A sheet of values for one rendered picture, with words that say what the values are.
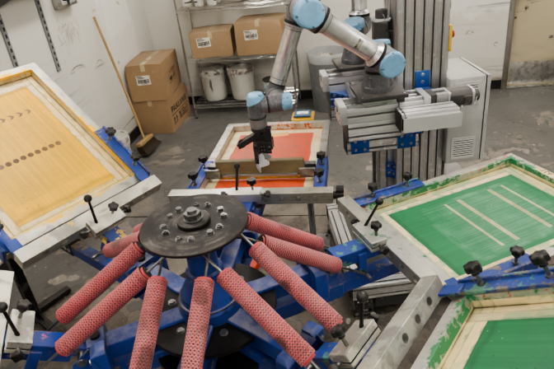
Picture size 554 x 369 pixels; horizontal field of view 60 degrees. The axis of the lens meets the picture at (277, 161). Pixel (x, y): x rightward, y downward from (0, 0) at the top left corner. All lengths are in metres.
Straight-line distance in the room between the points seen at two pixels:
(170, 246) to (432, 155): 1.76
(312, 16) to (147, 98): 3.64
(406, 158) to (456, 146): 0.26
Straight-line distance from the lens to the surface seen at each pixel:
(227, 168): 2.22
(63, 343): 1.42
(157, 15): 6.09
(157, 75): 5.26
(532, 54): 6.17
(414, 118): 2.22
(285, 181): 2.18
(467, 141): 2.69
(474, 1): 5.79
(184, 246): 1.26
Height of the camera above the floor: 2.03
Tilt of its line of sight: 27 degrees down
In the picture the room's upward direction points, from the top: 7 degrees counter-clockwise
